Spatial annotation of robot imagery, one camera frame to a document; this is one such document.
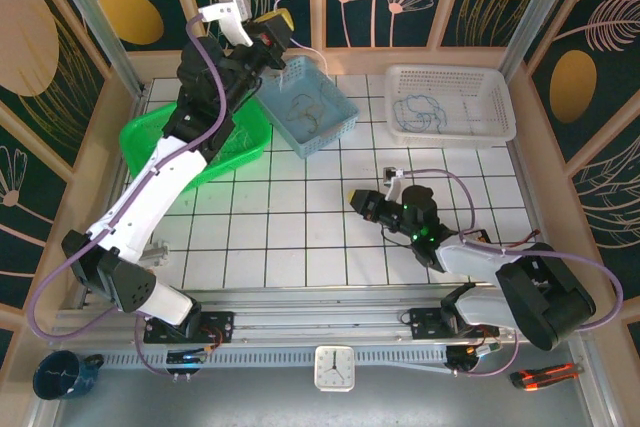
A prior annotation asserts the white cable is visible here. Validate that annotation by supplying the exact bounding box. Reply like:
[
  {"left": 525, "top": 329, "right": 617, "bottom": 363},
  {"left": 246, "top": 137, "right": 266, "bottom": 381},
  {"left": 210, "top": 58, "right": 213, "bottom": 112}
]
[{"left": 219, "top": 0, "right": 329, "bottom": 153}]

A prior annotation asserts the blue cable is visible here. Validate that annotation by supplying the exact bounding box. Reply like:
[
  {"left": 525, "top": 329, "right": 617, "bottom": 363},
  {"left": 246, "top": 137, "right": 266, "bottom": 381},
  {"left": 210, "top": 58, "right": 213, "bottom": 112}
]
[{"left": 392, "top": 94, "right": 450, "bottom": 136}]

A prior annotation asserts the light blue plastic basket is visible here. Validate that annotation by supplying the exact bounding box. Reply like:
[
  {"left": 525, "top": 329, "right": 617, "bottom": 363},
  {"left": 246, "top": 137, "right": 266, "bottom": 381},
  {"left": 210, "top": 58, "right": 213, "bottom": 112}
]
[{"left": 257, "top": 55, "right": 360, "bottom": 160}]

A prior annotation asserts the green plastic basket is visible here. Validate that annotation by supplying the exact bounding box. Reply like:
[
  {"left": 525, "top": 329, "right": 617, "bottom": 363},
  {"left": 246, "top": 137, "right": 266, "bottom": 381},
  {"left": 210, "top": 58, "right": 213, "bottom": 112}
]
[{"left": 118, "top": 101, "right": 274, "bottom": 193}]

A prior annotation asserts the white plastic basket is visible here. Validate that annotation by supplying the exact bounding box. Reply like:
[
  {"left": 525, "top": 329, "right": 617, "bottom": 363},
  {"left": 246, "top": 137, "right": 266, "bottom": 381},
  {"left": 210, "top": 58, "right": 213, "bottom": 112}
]
[{"left": 383, "top": 64, "right": 517, "bottom": 148}]

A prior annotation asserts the white square clock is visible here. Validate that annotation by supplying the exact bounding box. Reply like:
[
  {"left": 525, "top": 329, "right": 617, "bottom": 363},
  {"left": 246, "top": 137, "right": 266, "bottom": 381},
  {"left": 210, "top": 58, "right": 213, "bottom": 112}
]
[{"left": 313, "top": 345, "right": 356, "bottom": 392}]

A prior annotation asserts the orange black utility knife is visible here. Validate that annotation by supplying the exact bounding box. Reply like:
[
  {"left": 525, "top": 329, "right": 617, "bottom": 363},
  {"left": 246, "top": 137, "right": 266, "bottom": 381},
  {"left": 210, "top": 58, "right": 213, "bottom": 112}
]
[{"left": 509, "top": 363, "right": 581, "bottom": 392}]

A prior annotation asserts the dark blue mug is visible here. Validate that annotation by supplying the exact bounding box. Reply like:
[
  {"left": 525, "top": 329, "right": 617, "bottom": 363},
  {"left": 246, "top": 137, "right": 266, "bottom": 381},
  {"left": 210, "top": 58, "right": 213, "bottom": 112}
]
[{"left": 32, "top": 350, "right": 105, "bottom": 402}]

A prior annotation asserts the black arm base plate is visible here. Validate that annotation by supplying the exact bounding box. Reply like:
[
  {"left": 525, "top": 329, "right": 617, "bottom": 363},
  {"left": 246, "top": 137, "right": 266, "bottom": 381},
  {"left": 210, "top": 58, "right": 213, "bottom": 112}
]
[
  {"left": 402, "top": 306, "right": 500, "bottom": 343},
  {"left": 143, "top": 310, "right": 236, "bottom": 346}
]

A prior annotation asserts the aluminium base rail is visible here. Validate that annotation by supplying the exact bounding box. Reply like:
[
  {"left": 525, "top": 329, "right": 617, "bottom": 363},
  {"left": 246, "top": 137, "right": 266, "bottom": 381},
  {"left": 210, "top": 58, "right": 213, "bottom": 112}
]
[{"left": 49, "top": 286, "right": 587, "bottom": 349}]

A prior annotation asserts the aluminium frame post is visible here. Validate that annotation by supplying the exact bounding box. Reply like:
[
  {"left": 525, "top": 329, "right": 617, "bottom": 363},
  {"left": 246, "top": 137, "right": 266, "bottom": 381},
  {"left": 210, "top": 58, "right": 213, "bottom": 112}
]
[
  {"left": 499, "top": 0, "right": 576, "bottom": 81},
  {"left": 42, "top": 0, "right": 147, "bottom": 98}
]

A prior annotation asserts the grey metal bracket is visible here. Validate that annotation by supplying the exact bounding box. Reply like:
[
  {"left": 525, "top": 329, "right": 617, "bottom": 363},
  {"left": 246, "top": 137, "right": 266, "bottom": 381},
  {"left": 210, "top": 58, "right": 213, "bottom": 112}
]
[{"left": 138, "top": 241, "right": 172, "bottom": 268}]

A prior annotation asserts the slotted grey cable duct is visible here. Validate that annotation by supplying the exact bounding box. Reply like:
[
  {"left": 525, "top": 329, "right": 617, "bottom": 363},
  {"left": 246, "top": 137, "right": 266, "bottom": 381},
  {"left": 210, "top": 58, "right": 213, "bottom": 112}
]
[{"left": 94, "top": 344, "right": 451, "bottom": 369}]

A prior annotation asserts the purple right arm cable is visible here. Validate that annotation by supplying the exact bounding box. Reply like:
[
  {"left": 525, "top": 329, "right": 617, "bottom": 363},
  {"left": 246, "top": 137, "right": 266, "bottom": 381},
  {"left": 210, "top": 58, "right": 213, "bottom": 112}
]
[{"left": 399, "top": 168, "right": 625, "bottom": 378}]

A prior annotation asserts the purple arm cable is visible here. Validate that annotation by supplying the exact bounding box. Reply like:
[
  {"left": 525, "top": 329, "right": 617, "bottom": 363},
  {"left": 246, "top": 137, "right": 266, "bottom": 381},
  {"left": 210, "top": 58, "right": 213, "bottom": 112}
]
[
  {"left": 399, "top": 168, "right": 625, "bottom": 378},
  {"left": 27, "top": 14, "right": 236, "bottom": 379}
]

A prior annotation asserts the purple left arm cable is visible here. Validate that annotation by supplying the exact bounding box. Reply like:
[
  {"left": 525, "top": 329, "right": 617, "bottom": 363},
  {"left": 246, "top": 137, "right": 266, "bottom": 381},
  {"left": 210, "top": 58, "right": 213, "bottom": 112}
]
[{"left": 27, "top": 14, "right": 236, "bottom": 379}]

